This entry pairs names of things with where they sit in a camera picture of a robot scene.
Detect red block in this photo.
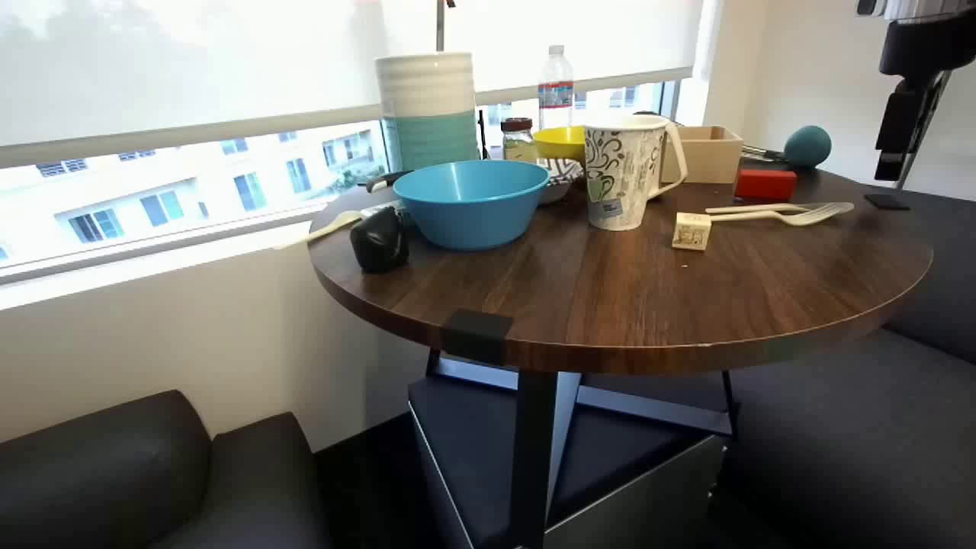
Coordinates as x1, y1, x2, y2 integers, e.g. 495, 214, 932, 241
732, 165, 804, 205

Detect teal plastic scoop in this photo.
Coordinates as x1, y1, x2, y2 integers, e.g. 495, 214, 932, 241
777, 121, 837, 174

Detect yellow bowl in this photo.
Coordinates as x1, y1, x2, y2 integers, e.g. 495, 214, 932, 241
530, 121, 593, 168

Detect blue plastic bowl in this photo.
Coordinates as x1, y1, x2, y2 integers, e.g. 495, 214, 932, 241
391, 158, 554, 255

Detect black rounded gadget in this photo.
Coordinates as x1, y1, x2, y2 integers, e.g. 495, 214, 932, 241
347, 205, 411, 277

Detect small wooden block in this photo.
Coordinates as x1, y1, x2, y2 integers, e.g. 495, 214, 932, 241
668, 210, 716, 255

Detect thin grey stand pole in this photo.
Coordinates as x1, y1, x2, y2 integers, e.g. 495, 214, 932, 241
893, 66, 962, 194

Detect light wooden stick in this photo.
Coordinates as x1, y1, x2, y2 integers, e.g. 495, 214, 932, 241
272, 199, 400, 254

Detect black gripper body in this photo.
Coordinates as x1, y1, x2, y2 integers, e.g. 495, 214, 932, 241
878, 9, 976, 111

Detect glass window with frame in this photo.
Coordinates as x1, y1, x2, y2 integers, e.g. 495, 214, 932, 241
0, 73, 697, 291

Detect black metal table base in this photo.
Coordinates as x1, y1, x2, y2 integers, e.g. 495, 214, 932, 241
424, 348, 742, 549

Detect printed styrofoam cup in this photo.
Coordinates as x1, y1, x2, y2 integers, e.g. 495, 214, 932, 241
580, 121, 668, 235

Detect black table clamp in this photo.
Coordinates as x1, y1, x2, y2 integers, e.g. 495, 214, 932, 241
440, 307, 515, 367
860, 189, 916, 214

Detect dark leather sofa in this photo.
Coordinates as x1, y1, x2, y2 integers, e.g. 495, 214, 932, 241
0, 386, 332, 549
709, 182, 976, 549

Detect small glass jar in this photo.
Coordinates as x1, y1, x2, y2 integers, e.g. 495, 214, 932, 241
498, 112, 541, 165

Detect light wooden box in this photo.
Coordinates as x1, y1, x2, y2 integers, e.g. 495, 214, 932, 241
674, 121, 748, 189

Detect white roller blind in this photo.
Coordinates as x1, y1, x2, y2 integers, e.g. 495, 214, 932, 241
0, 0, 709, 172

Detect clear plastic water bottle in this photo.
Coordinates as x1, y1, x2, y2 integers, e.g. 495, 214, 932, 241
533, 42, 580, 135

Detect small patterned bowl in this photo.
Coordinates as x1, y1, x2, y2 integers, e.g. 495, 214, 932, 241
533, 154, 588, 210

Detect white pitcher with handle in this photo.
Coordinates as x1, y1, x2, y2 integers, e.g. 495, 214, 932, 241
586, 111, 692, 205

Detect thin metal rod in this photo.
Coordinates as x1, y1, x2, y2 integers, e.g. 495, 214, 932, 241
432, 0, 458, 56

